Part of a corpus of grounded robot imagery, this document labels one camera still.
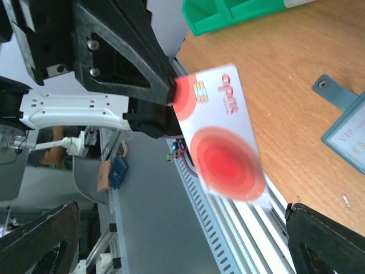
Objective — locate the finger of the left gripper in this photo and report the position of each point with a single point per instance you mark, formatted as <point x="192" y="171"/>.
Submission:
<point x="152" y="119"/>

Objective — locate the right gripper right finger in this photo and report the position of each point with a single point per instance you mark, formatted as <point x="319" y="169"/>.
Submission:
<point x="318" y="244"/>

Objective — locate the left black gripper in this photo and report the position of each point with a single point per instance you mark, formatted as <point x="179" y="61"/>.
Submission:
<point x="109" y="45"/>

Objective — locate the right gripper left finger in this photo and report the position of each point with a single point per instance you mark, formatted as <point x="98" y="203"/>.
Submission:
<point x="46" y="244"/>

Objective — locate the white VIP card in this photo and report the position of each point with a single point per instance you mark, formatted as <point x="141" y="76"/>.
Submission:
<point x="348" y="137"/>

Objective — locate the teal leather card holder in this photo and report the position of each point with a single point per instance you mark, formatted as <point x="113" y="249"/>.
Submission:
<point x="340" y="97"/>

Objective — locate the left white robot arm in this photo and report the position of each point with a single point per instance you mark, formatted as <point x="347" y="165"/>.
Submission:
<point x="27" y="107"/>

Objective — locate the left small circuit board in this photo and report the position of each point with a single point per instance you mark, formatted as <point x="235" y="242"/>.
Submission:
<point x="178" y="150"/>

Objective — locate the green two-compartment bin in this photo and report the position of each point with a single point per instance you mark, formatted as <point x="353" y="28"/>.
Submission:
<point x="206" y="16"/>

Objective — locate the white plastic bin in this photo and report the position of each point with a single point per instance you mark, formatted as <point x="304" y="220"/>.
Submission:
<point x="293" y="3"/>

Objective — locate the aluminium front rail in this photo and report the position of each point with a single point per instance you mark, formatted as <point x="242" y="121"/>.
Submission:
<point x="256" y="236"/>

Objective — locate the grey slotted cable duct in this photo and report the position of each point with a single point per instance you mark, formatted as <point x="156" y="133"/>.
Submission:
<point x="217" y="243"/>

